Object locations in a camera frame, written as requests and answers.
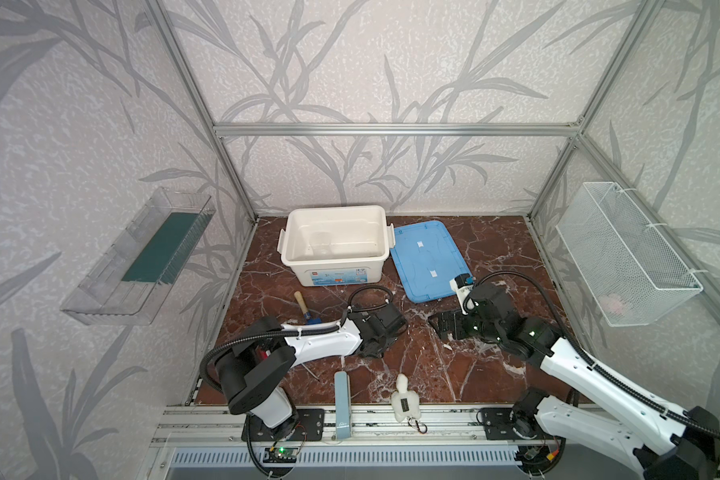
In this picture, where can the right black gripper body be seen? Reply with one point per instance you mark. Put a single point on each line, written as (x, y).
(454, 324)

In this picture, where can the white plastic squeeze bottle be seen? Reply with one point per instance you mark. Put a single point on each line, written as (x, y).
(405, 402)

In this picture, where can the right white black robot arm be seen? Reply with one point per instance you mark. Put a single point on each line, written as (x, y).
(650, 435)

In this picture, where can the aluminium front rail frame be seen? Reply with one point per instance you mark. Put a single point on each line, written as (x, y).
(371, 425)

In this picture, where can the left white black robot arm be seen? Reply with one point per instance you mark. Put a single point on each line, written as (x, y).
(248, 370)

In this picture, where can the light blue standing block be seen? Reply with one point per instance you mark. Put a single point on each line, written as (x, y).
(343, 408)

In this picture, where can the clear acrylic wall shelf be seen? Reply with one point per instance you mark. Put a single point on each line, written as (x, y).
(129, 284)

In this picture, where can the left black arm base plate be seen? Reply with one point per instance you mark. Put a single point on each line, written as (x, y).
(306, 424)

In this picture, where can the green circuit board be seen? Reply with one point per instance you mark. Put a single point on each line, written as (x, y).
(280, 455)

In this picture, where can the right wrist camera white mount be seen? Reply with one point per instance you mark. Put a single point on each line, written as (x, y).
(462, 285)

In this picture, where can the pink object in basket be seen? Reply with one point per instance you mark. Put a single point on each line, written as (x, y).
(612, 304)

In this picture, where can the blue garden trowel wooden handle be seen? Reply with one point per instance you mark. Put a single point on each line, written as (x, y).
(305, 311)

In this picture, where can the white wire mesh basket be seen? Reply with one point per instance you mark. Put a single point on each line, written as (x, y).
(619, 250)

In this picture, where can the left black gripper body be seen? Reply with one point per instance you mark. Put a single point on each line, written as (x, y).
(387, 327)

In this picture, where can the white plastic storage bin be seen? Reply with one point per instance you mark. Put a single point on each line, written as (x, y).
(337, 245)

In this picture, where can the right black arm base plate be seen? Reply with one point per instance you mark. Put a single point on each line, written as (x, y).
(498, 424)

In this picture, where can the blue plastic bin lid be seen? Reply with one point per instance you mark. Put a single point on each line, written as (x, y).
(427, 259)

